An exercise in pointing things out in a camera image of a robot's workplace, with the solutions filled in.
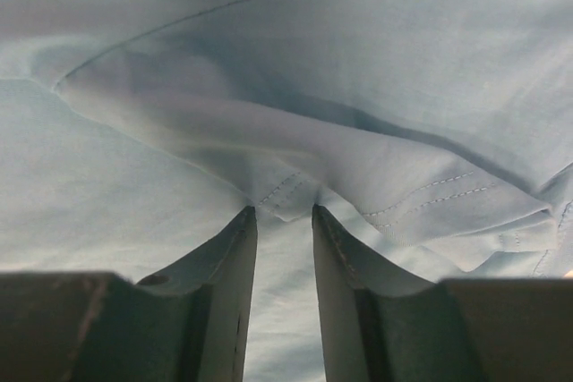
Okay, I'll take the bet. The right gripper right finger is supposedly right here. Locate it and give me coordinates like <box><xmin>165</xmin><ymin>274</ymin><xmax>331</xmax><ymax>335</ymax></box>
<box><xmin>312</xmin><ymin>206</ymin><xmax>572</xmax><ymax>381</ymax></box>

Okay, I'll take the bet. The light blue t-shirt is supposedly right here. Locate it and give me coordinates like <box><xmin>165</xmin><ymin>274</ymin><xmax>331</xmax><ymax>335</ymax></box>
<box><xmin>1</xmin><ymin>0</ymin><xmax>572</xmax><ymax>381</ymax></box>

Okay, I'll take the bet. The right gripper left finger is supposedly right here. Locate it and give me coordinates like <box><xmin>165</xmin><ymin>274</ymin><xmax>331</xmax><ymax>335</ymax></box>
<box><xmin>1</xmin><ymin>207</ymin><xmax>257</xmax><ymax>381</ymax></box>

